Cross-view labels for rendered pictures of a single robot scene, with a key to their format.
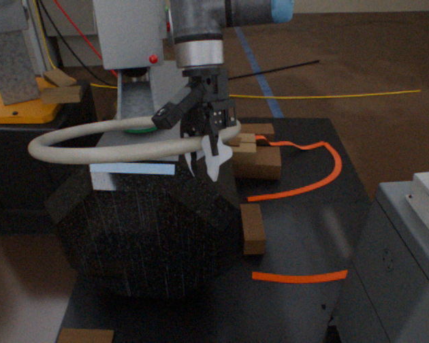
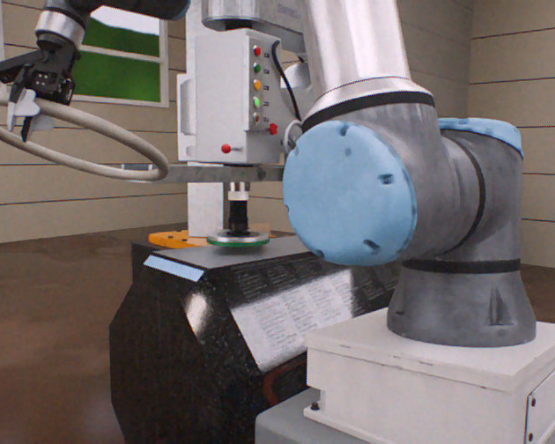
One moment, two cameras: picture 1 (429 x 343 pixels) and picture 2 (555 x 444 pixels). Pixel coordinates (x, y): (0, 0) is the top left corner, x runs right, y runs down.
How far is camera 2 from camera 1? 1.27 m
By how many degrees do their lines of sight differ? 51
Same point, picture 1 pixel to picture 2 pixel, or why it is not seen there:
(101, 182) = (143, 276)
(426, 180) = not seen: hidden behind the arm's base
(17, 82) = (205, 214)
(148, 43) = (233, 136)
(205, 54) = (41, 21)
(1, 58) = (198, 187)
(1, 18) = not seen: hidden behind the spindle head
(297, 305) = not seen: outside the picture
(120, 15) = (213, 106)
